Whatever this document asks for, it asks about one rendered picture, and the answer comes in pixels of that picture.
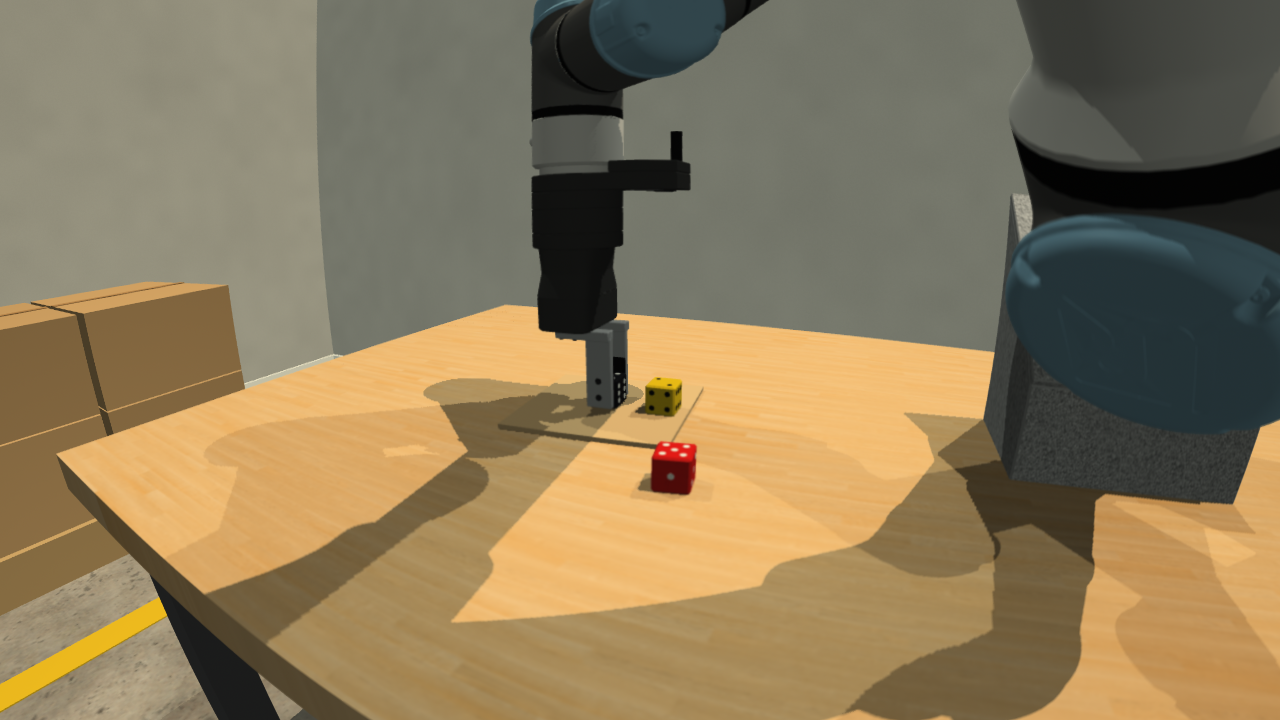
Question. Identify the black die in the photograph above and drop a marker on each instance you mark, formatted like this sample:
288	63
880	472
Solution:
619	388

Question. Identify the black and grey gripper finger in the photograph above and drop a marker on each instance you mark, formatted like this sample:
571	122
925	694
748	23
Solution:
599	366
620	345

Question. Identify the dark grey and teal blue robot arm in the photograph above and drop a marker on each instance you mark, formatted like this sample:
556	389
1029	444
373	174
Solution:
1149	284

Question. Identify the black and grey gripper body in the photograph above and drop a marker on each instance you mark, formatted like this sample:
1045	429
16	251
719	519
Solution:
577	213

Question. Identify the red die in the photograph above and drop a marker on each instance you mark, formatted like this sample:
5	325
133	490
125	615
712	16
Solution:
673	467

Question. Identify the yellow die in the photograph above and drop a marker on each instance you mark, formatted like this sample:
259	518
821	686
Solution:
663	396

